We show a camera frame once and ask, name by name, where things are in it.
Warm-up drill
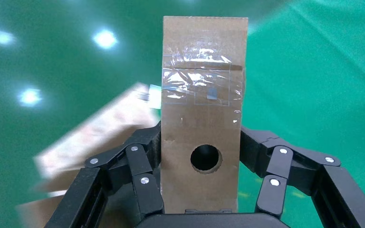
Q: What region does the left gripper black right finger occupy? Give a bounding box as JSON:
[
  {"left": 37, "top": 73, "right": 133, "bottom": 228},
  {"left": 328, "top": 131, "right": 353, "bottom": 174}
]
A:
[{"left": 240, "top": 125, "right": 365, "bottom": 228}]

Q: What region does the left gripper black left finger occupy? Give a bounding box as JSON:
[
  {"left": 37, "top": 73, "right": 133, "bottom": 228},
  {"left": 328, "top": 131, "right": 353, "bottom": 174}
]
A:
[{"left": 44, "top": 121, "right": 164, "bottom": 228}]

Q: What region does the small taped cardboard box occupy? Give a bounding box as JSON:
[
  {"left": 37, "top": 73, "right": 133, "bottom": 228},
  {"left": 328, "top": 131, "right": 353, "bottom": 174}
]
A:
[{"left": 160, "top": 16, "right": 249, "bottom": 215}]

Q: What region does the large open cardboard carton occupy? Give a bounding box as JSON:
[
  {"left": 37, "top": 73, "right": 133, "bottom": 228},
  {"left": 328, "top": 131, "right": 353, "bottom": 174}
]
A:
[{"left": 15, "top": 82, "right": 163, "bottom": 228}]

